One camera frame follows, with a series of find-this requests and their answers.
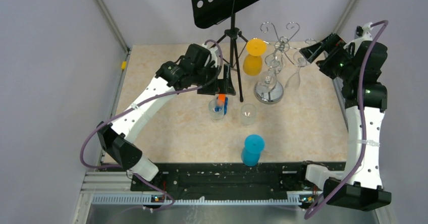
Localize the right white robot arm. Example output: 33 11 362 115
296 34 392 214

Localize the yellow clamp left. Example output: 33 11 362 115
121 61 127 70

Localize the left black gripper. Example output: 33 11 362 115
193 64 235 95

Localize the silver wire glass rack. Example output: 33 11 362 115
253 22 309 104

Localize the blue plastic wine glass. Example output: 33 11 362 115
241 134 265 166

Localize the black music stand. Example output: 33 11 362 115
191 0 259 101

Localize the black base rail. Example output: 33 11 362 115
151 162 319 201

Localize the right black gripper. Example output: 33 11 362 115
300 32 357 81

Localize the clear wine glass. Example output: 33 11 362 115
256 53 284 93

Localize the orange plastic wine glass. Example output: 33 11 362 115
243 38 266 76

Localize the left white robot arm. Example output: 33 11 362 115
95 39 236 190

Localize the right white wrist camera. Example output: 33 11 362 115
344 22 373 54

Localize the clear glass with clips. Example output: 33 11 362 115
208 99 224 122

